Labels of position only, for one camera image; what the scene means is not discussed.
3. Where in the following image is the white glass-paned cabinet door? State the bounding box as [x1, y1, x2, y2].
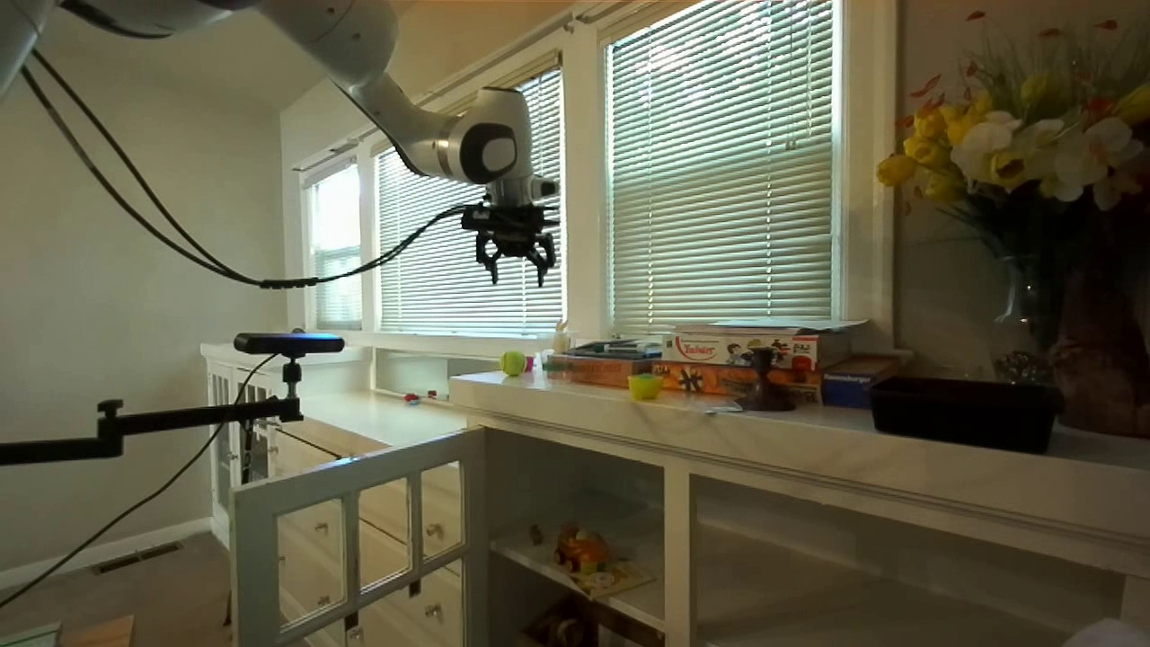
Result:
[231, 426, 492, 647]

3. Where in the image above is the small dark-filled glass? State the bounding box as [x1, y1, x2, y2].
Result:
[735, 345, 800, 413]

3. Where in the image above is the yellow and white flower bouquet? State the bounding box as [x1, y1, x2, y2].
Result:
[877, 6, 1150, 263]

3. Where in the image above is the white shelf cabinet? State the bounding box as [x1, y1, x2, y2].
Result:
[446, 366, 1150, 647]

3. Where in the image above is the orange toy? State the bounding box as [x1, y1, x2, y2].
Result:
[553, 523, 613, 576]

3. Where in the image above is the black camera cable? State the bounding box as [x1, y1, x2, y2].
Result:
[0, 352, 281, 606]

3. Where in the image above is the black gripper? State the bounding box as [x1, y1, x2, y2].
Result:
[458, 197, 565, 292]

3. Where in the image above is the white window blind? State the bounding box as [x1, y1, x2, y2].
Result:
[607, 0, 842, 334]
[373, 67, 569, 340]

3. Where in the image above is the orange printed game box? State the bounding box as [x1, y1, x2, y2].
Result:
[656, 358, 829, 406]

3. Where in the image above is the white drawer dresser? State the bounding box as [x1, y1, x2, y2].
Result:
[196, 340, 476, 647]

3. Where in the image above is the black shallow box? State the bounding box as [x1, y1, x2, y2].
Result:
[869, 374, 1066, 455]

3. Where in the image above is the blue and orange box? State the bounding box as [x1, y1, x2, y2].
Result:
[820, 356, 904, 408]

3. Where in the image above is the black stereo camera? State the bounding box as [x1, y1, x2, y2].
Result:
[231, 329, 348, 358]

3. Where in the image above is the long orange cardboard box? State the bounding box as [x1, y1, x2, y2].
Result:
[565, 348, 668, 392]

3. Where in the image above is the white printed game box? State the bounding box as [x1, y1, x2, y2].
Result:
[662, 327, 826, 374]

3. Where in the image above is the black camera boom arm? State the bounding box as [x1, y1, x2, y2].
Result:
[0, 356, 304, 468]

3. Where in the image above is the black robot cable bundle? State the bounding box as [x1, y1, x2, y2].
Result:
[14, 45, 476, 295]

